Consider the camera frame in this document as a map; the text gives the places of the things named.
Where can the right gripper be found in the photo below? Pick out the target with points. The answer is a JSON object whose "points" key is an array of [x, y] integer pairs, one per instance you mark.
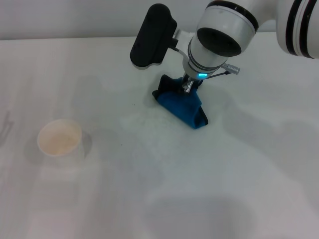
{"points": [[189, 84]]}

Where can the blue rag with black trim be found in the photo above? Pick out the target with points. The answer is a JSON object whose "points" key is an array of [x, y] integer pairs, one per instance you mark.
{"points": [[182, 107]]}

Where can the white paper cup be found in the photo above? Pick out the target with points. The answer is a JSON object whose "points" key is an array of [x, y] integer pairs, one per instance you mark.
{"points": [[59, 137]]}

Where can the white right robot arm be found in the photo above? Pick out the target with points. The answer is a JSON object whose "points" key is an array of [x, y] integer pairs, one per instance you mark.
{"points": [[219, 39]]}

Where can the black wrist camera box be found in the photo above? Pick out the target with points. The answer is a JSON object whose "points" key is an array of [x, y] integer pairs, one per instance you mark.
{"points": [[153, 37]]}

